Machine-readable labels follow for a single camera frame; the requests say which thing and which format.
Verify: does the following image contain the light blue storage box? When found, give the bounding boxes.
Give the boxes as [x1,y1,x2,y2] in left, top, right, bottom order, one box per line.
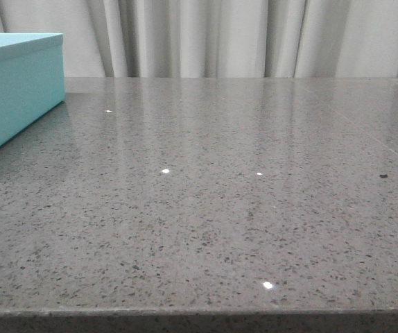
[0,33,65,146]

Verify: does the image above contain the white pleated curtain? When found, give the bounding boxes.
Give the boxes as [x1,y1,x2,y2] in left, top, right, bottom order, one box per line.
[0,0,398,78]

